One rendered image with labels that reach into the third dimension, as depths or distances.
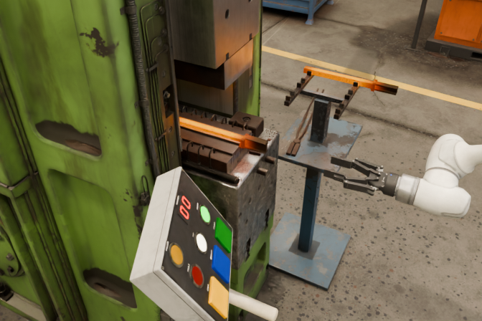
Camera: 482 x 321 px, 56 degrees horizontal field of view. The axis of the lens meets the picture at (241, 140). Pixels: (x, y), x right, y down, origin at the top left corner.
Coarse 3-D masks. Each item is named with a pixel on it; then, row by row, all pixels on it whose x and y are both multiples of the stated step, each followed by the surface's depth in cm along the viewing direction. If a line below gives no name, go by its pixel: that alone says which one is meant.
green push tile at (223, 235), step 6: (216, 222) 128; (222, 222) 130; (216, 228) 126; (222, 228) 128; (216, 234) 124; (222, 234) 127; (228, 234) 130; (222, 240) 125; (228, 240) 128; (222, 246) 125; (228, 246) 127; (228, 252) 127
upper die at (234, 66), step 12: (240, 48) 143; (228, 60) 137; (240, 60) 146; (180, 72) 145; (192, 72) 143; (204, 72) 141; (216, 72) 139; (228, 72) 140; (240, 72) 148; (204, 84) 143; (216, 84) 141; (228, 84) 142
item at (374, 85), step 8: (304, 72) 205; (312, 72) 203; (320, 72) 201; (328, 72) 200; (344, 80) 197; (352, 80) 196; (360, 80) 195; (368, 80) 195; (376, 80) 193; (376, 88) 193; (384, 88) 191; (392, 88) 189
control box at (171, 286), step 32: (160, 192) 118; (192, 192) 122; (160, 224) 107; (192, 224) 115; (160, 256) 98; (192, 256) 109; (160, 288) 99; (192, 288) 104; (192, 320) 106; (224, 320) 110
